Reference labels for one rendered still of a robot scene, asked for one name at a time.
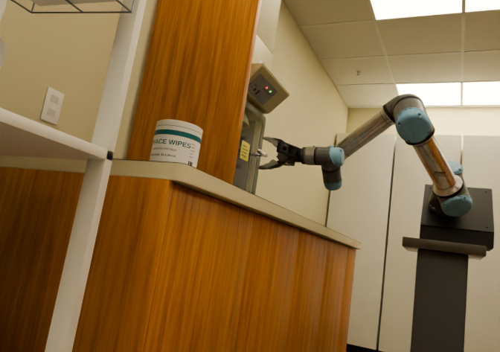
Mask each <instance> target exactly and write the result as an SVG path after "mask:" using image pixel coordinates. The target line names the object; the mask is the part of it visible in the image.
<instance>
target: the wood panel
mask: <svg viewBox="0 0 500 352"><path fill-rule="evenodd" d="M261 2H262V0H159V1H158V8H157V11H156V18H155V22H154V26H153V32H152V36H151V40H150V47H149V51H148V55H147V61H146V65H145V69H144V76H143V80H142V84H141V90H140V95H139V99H138V105H137V109H136V113H135V120H134V124H133V127H132V134H131V138H130V142H129V148H128V152H127V156H126V159H131V160H144V161H149V160H150V154H151V150H152V146H153V139H154V135H155V130H156V124H157V121H160V120H165V119H170V120H177V121H184V122H188V123H191V124H194V125H197V126H198V127H200V128H201V129H202V130H203V133H202V141H201V145H200V150H199V158H198V162H197V166H196V168H197V169H199V170H201V171H204V172H206V173H208V174H211V175H212V176H215V177H217V178H219V179H221V180H223V181H225V182H228V183H230V184H233V182H234V174H235V168H236V163H237V154H238V150H239V144H240V136H241V130H242V125H243V116H244V112H245V106H246V97H247V92H248V87H249V78H250V74H251V64H252V59H253V54H254V45H255V40H256V36H257V26H258V21H259V16H260V7H261Z"/></svg>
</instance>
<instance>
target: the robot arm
mask: <svg viewBox="0 0 500 352"><path fill-rule="evenodd" d="M392 125H395V126H396V130H397V133H398V135H399V136H400V137H401V139H403V140H404V141H405V143H407V145H410V146H412V147H413V148H414V150H415V152H416V154H417V155H418V157H419V159H420V160H421V162H422V164H423V166H424V167H425V169H426V171H427V173H428V175H429V177H430V178H431V180H432V182H433V184H432V193H431V195H430V197H429V200H428V208H429V210H430V211H431V212H432V213H433V214H436V215H438V216H440V217H458V216H461V215H464V214H466V213H468V212H469V211H470V209H471V208H472V198H471V197H470V194H469V191H468V190H467V187H466V184H465V182H464V179H463V171H464V170H463V167H462V165H461V164H459V163H458V162H456V161H447V160H446V157H445V155H444V154H443V152H442V150H441V148H440V146H439V144H438V143H437V141H436V139H435V137H434V133H435V127H434V126H433V124H432V122H431V120H430V118H429V116H428V114H427V112H426V108H425V106H424V103H423V101H422V100H421V98H420V97H418V96H417V95H415V94H411V93H405V94H401V95H398V96H396V97H394V98H393V99H391V100H390V101H389V102H387V103H386V104H385V105H383V106H382V110H381V111H380V112H378V113H377V114H375V116H373V117H372V118H370V119H369V120H368V121H366V122H365V123H364V124H363V125H361V126H360V127H359V128H357V129H356V130H354V131H353V132H352V133H351V134H349V135H348V136H347V137H346V138H344V139H343V140H341V141H340V142H339V143H338V144H336V145H335V146H334V145H331V146H328V147H315V146H312V147H302V149H301V148H299V147H296V146H294V145H291V144H288V143H286V142H285V141H283V140H281V139H279V138H271V137H262V139H264V140H265V141H268V142H269V143H272V144H273V146H275V147H277V153H278V155H277V156H276V157H277V158H278V160H279V161H275V160H274V159H272V160H271V161H270V162H269V163H265V164H264V165H261V166H259V168H258V169H260V170H273V169H275V168H278V167H282V166H283V165H285V166H295V163H296V162H301V163H302V164H306V165H321V170H322V175H323V180H324V181H323V183H324V186H325V188H326V189H328V190H329V191H336V190H338V189H339V188H340V187H341V186H342V175H341V166H342V165H343V164H344V160H345V159H346V158H348V157H349V156H351V155H352V154H354V153H355V152H356V151H357V150H359V149H360V148H362V147H364V146H365V145H366V144H367V143H368V142H370V141H372V140H373V139H374V138H376V137H377V136H378V135H380V134H381V133H382V132H384V131H386V130H387V129H388V128H389V127H391V126H392ZM286 163H287V164H286ZM293 163H294V164H293ZM288 164H290V165H288Z"/></svg>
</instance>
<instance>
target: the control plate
mask: <svg viewBox="0 0 500 352"><path fill-rule="evenodd" d="M251 86H253V87H252V88H251ZM266 87H268V88H267V89H266ZM255 88H256V89H257V90H256V91H254V89H255ZM258 90H260V92H259V93H258V94H257V95H256V94H255V93H256V92H257V91H258ZM270 91H271V92H270ZM248 92H249V93H250V94H251V95H252V96H253V97H255V98H256V99H257V100H258V101H259V102H260V103H261V104H262V105H264V104H265V103H266V102H267V101H268V100H269V99H270V98H272V97H273V96H274V95H275V94H276V93H277V91H276V90H275V89H274V88H273V86H272V85H271V84H270V83H269V82H268V81H267V80H266V79H265V78H264V76H263V75H262V74H260V75H259V76H258V77H257V78H256V79H255V80H253V81H252V82H251V83H250V84H249V87H248ZM260 94H262V95H260ZM262 96H264V97H262ZM264 98H265V100H264Z"/></svg>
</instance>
